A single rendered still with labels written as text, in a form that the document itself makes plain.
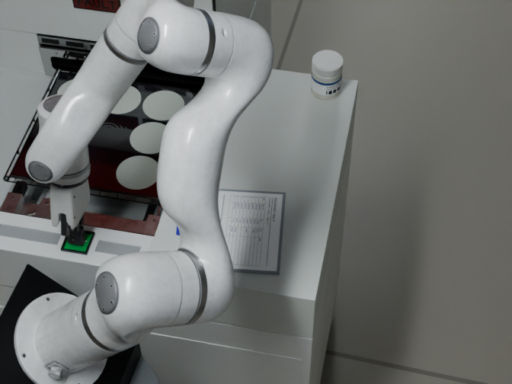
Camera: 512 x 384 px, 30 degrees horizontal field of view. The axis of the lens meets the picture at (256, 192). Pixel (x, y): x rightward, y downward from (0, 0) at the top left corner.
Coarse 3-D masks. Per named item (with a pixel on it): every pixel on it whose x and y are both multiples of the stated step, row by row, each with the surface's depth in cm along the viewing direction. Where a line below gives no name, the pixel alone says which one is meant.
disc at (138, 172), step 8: (128, 160) 216; (136, 160) 216; (144, 160) 216; (152, 160) 216; (120, 168) 215; (128, 168) 215; (136, 168) 215; (144, 168) 215; (152, 168) 215; (120, 176) 213; (128, 176) 213; (136, 176) 213; (144, 176) 213; (152, 176) 213; (128, 184) 212; (136, 184) 212; (144, 184) 212
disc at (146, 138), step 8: (136, 128) 223; (144, 128) 223; (152, 128) 222; (160, 128) 222; (136, 136) 221; (144, 136) 221; (152, 136) 221; (160, 136) 221; (136, 144) 219; (144, 144) 219; (152, 144) 219; (160, 144) 219; (144, 152) 218; (152, 152) 218
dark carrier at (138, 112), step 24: (144, 96) 229; (192, 96) 229; (120, 120) 224; (144, 120) 224; (168, 120) 224; (96, 144) 220; (120, 144) 219; (24, 168) 215; (96, 168) 215; (120, 192) 210; (144, 192) 210
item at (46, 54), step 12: (48, 48) 234; (60, 48) 234; (72, 48) 234; (48, 60) 237; (84, 60) 235; (48, 72) 241; (72, 72) 239; (156, 84) 236; (168, 84) 236; (180, 84) 236; (192, 84) 236
